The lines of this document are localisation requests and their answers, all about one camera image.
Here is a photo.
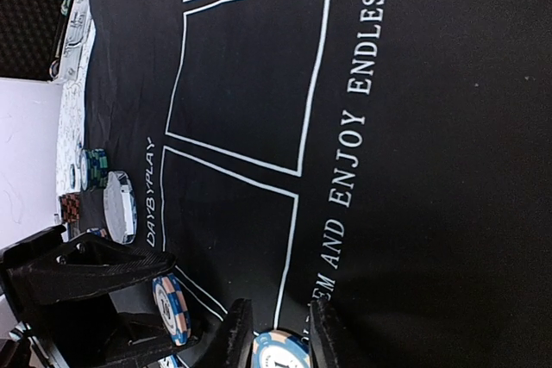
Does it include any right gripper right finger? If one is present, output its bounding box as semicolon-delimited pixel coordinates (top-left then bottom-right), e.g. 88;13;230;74
309;299;363;368

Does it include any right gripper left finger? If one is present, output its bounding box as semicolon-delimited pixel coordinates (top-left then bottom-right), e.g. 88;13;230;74
194;299;254;368

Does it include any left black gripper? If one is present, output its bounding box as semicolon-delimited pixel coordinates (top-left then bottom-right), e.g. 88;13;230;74
1;226;203;367

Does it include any red poker chip stack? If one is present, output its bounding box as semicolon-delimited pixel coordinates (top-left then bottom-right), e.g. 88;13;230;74
59;193;80;223

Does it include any clear dealer button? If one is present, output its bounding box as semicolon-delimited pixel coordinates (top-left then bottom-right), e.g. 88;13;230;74
103;171;137;245

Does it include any green chip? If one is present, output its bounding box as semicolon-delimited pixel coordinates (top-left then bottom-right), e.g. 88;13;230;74
80;148;109;190

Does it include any black poker mat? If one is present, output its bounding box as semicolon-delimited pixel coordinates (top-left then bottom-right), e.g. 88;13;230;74
85;0;551;367

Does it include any silver poker chip case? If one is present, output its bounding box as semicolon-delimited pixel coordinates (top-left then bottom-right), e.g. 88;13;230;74
1;0;91;84

